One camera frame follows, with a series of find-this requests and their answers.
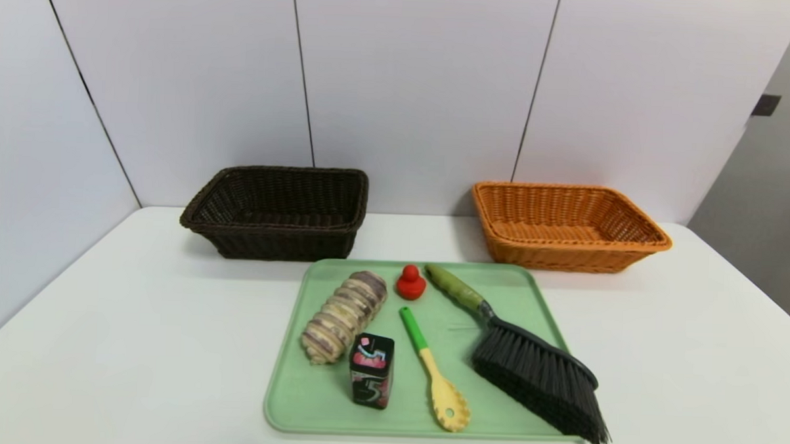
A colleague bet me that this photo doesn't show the swirled purple bread roll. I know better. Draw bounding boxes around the swirled purple bread roll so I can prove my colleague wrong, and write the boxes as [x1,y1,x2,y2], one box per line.
[299,268,389,368]

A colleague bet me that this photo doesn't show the yellow pasta spoon green handle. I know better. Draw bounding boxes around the yellow pasta spoon green handle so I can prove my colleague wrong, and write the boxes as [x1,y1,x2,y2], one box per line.
[395,305,475,433]

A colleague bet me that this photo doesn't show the dark brown wicker basket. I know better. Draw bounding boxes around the dark brown wicker basket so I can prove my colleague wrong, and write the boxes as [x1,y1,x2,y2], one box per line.
[177,162,370,264]

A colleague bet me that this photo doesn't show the orange wicker basket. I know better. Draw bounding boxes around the orange wicker basket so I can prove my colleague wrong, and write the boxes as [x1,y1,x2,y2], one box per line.
[469,180,675,277]

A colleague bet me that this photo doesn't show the red rubber duck toy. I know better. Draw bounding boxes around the red rubber duck toy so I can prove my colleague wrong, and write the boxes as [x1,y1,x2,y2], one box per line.
[395,263,428,301]

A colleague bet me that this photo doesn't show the light green plastic tray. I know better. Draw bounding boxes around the light green plastic tray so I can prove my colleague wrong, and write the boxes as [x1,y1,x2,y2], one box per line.
[262,255,594,444]

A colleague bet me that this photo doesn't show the black brush with green handle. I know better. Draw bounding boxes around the black brush with green handle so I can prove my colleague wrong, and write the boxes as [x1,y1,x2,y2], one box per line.
[418,263,618,444]

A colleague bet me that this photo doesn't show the dark wall bracket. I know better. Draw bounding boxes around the dark wall bracket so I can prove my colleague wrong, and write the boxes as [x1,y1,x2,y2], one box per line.
[751,94,783,118]

